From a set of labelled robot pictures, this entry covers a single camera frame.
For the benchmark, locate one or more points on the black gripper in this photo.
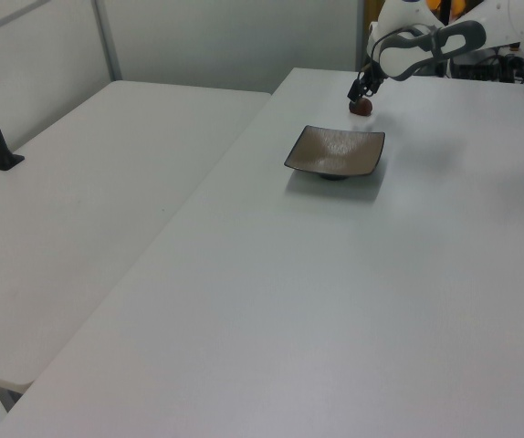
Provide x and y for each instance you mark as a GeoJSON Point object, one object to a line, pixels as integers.
{"type": "Point", "coordinates": [371, 76]}

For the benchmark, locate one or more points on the small round brown food item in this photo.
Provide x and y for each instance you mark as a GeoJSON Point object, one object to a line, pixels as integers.
{"type": "Point", "coordinates": [361, 107]}

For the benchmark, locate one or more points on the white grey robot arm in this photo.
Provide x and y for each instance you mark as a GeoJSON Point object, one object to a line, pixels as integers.
{"type": "Point", "coordinates": [399, 59]}

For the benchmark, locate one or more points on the square brown ceramic plate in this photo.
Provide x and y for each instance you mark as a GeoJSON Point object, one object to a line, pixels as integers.
{"type": "Point", "coordinates": [335, 153]}

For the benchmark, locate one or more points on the black electronics box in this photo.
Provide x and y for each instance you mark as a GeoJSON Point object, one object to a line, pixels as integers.
{"type": "Point", "coordinates": [476, 71]}

